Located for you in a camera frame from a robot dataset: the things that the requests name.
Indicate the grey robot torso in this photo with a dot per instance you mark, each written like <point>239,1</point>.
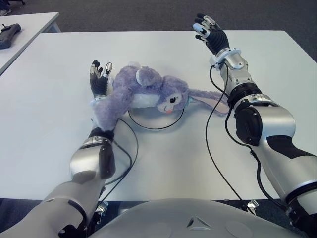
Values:
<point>173,220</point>

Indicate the black office chair base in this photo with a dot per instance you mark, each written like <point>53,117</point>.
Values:
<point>16,2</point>

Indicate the dark grey handheld device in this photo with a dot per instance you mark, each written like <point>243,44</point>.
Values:
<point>8,34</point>

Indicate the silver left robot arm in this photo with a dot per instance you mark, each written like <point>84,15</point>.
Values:
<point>84,161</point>

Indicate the white blue shoe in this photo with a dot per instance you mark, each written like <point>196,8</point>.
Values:
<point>5,12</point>

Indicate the metal table clamp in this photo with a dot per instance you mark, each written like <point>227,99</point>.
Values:
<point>102,208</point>
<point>252,205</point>

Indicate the white side table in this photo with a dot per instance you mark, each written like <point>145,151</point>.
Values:
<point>29,23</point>

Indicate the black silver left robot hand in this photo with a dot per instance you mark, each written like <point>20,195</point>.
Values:
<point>99,85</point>

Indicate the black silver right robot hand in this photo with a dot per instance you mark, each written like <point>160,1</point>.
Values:
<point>218,41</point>

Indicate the white plate with black rim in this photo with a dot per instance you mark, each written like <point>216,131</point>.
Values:
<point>156,121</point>

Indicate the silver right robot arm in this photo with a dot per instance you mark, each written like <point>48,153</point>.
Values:
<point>267,129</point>

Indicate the purple plush bunny doll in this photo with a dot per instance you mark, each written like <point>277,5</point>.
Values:
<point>148,86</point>

